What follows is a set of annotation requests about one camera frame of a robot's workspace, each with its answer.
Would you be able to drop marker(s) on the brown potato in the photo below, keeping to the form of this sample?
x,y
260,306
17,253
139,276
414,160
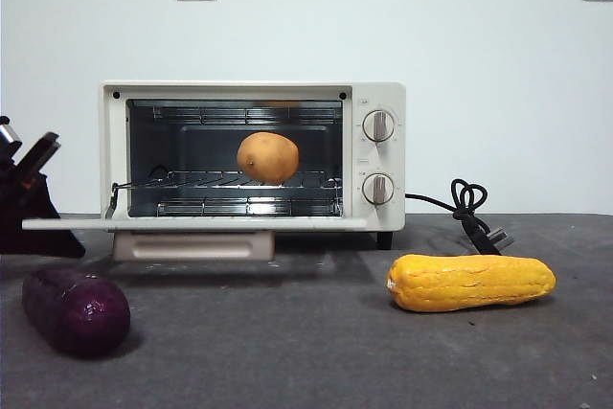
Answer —
x,y
268,157

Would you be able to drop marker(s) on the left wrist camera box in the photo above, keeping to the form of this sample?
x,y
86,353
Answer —
x,y
8,135

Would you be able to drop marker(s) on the cream oven knob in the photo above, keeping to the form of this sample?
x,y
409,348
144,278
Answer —
x,y
379,188
379,125

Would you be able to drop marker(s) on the cream glass oven door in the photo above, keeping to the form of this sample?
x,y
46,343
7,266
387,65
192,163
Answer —
x,y
191,223

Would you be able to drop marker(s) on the cream toaster oven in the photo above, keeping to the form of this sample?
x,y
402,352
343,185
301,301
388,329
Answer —
x,y
383,93

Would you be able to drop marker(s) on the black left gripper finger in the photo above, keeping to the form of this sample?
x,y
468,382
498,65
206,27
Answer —
x,y
29,227

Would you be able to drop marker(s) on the yellow corn cob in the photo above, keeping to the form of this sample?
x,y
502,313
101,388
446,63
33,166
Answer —
x,y
469,284

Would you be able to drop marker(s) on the purple sweet potato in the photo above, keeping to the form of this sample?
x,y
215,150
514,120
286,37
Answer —
x,y
72,313

